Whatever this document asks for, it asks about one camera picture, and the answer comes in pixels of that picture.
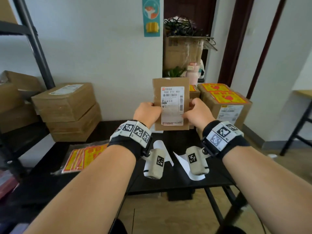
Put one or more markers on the thin dark brown door frame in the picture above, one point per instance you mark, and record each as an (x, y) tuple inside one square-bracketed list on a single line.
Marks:
[(267, 46)]

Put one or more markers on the person's black trousers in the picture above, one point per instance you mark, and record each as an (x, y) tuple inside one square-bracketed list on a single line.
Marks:
[(119, 227)]

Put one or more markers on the potted green plant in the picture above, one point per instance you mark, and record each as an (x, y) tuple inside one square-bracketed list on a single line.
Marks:
[(174, 72)]

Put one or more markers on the black metal shelf rack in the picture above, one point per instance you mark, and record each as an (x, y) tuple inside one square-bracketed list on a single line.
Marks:
[(35, 46)]

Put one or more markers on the black wristband white markers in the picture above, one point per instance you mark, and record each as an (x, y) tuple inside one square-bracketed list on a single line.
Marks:
[(131, 134), (224, 136)]

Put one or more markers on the person's right hand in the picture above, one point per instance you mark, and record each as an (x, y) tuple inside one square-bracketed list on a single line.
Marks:
[(200, 115)]

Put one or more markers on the small white floor object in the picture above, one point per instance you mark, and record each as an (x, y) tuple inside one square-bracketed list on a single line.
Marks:
[(272, 156)]

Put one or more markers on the white plastic bag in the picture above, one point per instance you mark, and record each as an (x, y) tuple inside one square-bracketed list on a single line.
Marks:
[(202, 68)]

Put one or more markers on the person's left forearm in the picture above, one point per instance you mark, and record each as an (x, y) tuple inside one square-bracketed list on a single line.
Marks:
[(83, 197)]

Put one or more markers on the person's right forearm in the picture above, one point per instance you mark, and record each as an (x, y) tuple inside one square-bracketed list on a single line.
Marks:
[(265, 192)]

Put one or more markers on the white sticker backing paper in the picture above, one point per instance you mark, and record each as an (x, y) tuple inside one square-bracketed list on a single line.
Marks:
[(181, 163), (158, 144)]

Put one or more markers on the single red yellow sticker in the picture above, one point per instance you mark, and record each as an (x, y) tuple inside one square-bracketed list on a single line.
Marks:
[(215, 87), (228, 97), (192, 88)]

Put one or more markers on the yellow wall holder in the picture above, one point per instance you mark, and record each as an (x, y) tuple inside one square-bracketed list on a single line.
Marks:
[(152, 27)]

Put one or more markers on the stack of cardboard boxes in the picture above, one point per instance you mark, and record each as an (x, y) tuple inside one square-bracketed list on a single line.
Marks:
[(63, 102)]

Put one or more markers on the clear plastic bag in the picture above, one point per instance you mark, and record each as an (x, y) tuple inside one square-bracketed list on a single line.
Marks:
[(58, 171)]

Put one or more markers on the pile of cardboard boxes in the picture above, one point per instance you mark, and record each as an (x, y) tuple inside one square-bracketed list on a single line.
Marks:
[(14, 99)]

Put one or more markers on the wood-top desk black legs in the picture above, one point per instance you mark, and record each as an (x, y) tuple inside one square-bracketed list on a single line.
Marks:
[(306, 93)]

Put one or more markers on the thick dark brown door frame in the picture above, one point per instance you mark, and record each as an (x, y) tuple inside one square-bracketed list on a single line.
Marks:
[(236, 34)]

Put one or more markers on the large plain cardboard box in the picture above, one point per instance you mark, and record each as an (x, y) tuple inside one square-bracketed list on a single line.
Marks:
[(6, 9)]

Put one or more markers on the pink water bottle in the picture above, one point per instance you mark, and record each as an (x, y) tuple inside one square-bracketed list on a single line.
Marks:
[(193, 73)]

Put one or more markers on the person's left hand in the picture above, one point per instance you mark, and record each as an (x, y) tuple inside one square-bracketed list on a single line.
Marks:
[(147, 115)]

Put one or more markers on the small cardboard parcel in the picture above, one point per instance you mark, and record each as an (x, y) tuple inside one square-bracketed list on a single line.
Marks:
[(199, 89)]

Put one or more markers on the stack of red yellow stickers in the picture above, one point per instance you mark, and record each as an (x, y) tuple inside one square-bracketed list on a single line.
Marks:
[(85, 155)]

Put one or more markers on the teal wall poster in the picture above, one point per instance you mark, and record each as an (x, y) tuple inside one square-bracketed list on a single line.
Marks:
[(151, 2)]

